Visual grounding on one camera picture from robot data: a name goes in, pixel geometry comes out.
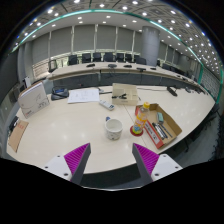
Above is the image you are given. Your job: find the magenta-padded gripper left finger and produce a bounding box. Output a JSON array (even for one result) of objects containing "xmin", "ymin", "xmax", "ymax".
[{"xmin": 43, "ymin": 142, "xmax": 92, "ymax": 185}]

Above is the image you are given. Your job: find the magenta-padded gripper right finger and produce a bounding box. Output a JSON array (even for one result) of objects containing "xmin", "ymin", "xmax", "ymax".
[{"xmin": 131, "ymin": 142, "xmax": 184, "ymax": 185}]

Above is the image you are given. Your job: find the yellow-capped clear drink bottle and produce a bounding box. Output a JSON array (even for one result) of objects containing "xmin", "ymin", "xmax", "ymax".
[{"xmin": 132, "ymin": 101, "xmax": 151, "ymax": 136}]

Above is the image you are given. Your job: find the dark marker pen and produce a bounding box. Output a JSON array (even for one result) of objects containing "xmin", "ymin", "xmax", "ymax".
[
  {"xmin": 161, "ymin": 123, "xmax": 174, "ymax": 138},
  {"xmin": 156, "ymin": 123, "xmax": 169, "ymax": 139},
  {"xmin": 151, "ymin": 122, "xmax": 164, "ymax": 140}
]

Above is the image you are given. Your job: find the flat round red coaster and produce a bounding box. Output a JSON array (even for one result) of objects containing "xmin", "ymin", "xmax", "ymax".
[{"xmin": 129, "ymin": 124, "xmax": 145, "ymax": 138}]

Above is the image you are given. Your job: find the red-edged open cardboard box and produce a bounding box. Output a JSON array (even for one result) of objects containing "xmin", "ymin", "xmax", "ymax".
[{"xmin": 134, "ymin": 102, "xmax": 184, "ymax": 150}]

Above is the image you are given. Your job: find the green-topped whiteboard eraser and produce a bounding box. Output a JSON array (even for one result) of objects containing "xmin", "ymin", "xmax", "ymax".
[{"xmin": 156, "ymin": 111, "xmax": 165, "ymax": 125}]

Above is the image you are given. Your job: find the white patterned paper cup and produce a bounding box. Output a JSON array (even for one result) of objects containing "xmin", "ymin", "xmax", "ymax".
[{"xmin": 104, "ymin": 118, "xmax": 124, "ymax": 141}]

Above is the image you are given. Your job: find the flat brown cardboard sheet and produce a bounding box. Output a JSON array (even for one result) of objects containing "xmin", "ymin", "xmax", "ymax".
[{"xmin": 7, "ymin": 119, "xmax": 30, "ymax": 154}]

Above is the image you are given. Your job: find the white printed paper sheet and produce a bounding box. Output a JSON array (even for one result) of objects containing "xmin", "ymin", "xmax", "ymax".
[{"xmin": 67, "ymin": 87, "xmax": 101, "ymax": 105}]

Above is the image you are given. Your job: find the black desk telephone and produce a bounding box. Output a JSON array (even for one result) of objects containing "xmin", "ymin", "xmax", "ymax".
[{"xmin": 50, "ymin": 86, "xmax": 70, "ymax": 101}]

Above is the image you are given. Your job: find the black clip-like tool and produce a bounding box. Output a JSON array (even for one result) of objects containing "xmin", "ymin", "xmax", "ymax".
[{"xmin": 111, "ymin": 93, "xmax": 128, "ymax": 100}]

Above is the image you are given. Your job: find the white printed carton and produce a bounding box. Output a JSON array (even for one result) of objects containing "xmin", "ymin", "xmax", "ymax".
[{"xmin": 17, "ymin": 81, "xmax": 51, "ymax": 120}]

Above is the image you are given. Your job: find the group of black table microphones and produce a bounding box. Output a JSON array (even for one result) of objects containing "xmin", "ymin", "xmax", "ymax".
[{"xmin": 85, "ymin": 62, "xmax": 147, "ymax": 72}]

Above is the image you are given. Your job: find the row of black office chairs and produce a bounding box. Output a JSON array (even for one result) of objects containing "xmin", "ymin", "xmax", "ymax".
[{"xmin": 47, "ymin": 51, "xmax": 188, "ymax": 73}]

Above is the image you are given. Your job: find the group of ceiling lights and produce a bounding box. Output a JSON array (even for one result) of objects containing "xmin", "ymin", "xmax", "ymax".
[{"xmin": 13, "ymin": 0, "xmax": 224, "ymax": 78}]

